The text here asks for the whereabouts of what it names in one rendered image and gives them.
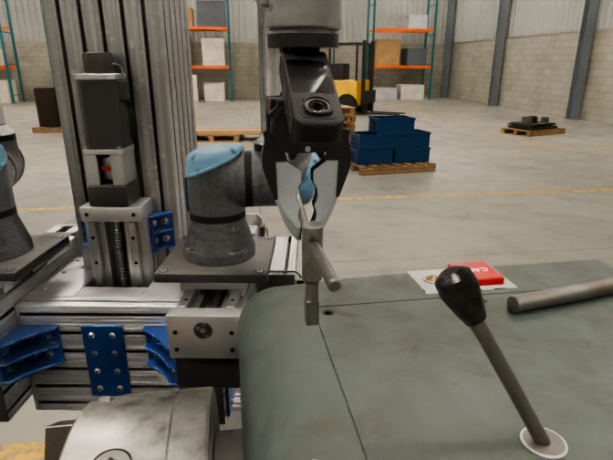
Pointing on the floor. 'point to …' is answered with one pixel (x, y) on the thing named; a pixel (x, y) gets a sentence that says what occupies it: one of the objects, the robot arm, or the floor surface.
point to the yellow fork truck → (360, 97)
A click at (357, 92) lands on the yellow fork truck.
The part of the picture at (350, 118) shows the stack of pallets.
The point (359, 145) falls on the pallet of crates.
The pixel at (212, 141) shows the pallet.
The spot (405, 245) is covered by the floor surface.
